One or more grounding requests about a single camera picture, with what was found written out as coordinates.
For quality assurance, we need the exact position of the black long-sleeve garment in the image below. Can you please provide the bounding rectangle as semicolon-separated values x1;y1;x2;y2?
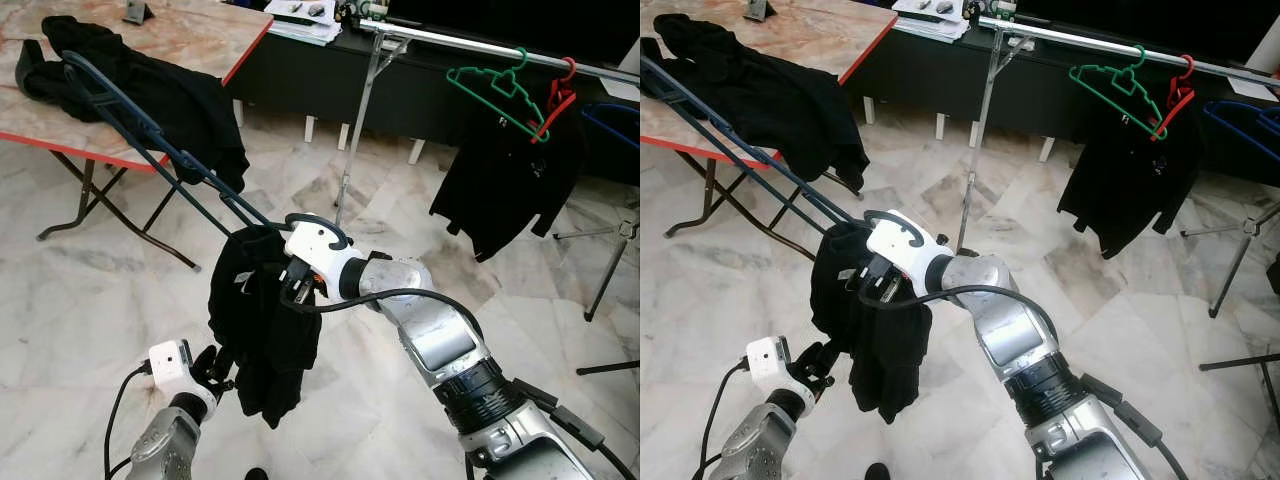
640;13;871;191
810;222;934;426
207;225;324;429
15;15;249;191
1057;98;1207;260
430;98;593;263

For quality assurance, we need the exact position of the blue plastic hanger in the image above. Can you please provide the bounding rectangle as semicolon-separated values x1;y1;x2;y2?
580;99;641;151
1203;98;1280;161

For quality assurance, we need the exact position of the green plastic hanger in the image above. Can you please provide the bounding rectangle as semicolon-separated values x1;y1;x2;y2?
446;47;547;143
1067;44;1169;143

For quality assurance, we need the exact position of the red plastic hanger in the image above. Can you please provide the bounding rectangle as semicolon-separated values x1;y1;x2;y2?
1150;54;1197;143
530;56;580;143

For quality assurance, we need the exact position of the black TV console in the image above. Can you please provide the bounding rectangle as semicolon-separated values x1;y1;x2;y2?
225;18;641;189
845;18;1280;189

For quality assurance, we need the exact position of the red-edged marble table top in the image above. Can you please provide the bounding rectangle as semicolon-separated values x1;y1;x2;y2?
640;0;898;171
0;0;273;173

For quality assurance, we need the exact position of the white paper stack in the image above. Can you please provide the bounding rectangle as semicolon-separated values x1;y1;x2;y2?
892;0;967;44
265;0;343;47

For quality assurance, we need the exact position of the silver metal clothes rack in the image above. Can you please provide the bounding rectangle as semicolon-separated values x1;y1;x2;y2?
335;18;641;321
957;15;1280;319

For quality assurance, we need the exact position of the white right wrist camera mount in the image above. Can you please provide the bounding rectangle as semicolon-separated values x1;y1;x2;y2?
283;220;367;301
865;210;952;297

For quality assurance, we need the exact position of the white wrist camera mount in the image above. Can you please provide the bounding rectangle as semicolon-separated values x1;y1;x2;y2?
148;340;196;401
865;210;952;297
283;220;367;301
745;337;794;397

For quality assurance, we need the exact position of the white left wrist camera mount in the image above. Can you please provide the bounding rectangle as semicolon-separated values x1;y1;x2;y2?
148;340;196;401
745;337;794;397

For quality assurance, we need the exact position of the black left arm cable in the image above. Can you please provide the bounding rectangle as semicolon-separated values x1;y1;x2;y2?
102;362;153;480
696;360;749;480

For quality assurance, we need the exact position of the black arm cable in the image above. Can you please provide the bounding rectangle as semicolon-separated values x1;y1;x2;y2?
696;360;749;480
102;362;153;480
280;285;488;346
857;282;1061;346

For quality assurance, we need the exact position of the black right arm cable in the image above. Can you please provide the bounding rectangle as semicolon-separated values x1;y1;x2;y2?
857;282;1061;346
280;285;488;346

